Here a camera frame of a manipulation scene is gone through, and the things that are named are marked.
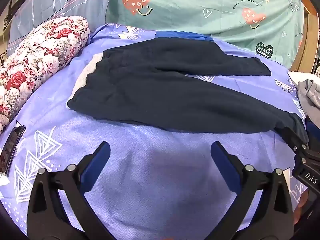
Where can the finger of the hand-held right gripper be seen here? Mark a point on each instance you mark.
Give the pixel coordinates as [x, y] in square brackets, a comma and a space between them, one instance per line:
[313, 132]
[295, 143]

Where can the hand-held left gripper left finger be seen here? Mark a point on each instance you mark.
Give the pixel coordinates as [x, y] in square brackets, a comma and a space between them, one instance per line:
[96, 166]

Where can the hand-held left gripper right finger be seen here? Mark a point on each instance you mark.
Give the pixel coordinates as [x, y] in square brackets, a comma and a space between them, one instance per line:
[225, 167]

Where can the navy blue pants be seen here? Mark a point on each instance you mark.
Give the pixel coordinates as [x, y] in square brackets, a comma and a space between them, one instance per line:
[150, 92]

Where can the grey knit garment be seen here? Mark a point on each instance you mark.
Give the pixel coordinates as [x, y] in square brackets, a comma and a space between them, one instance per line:
[86, 73]

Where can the person's right hand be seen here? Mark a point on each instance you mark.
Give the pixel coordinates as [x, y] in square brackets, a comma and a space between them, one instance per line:
[301, 205]

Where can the grey clothing pile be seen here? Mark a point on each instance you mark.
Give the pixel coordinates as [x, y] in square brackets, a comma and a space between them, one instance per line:
[311, 97]

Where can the purple patterned bed sheet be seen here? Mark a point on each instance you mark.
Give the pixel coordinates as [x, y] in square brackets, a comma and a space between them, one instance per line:
[150, 170]

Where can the white cloth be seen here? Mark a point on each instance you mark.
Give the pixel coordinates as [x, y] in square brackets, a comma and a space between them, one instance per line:
[295, 77]

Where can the black smartphone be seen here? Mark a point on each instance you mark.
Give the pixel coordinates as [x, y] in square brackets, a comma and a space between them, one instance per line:
[10, 147]

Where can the floral pillow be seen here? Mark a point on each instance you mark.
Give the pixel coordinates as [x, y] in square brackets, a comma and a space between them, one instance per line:
[45, 55]

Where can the blue cloth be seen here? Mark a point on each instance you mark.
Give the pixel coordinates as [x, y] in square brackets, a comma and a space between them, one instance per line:
[180, 33]

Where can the mint green heart-print sheet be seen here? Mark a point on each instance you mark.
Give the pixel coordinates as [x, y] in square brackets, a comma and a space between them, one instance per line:
[187, 5]

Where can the grey plaid pillow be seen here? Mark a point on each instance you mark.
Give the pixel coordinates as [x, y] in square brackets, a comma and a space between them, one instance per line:
[50, 0]

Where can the wooden bed frame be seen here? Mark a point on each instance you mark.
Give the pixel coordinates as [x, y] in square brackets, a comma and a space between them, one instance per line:
[306, 42]

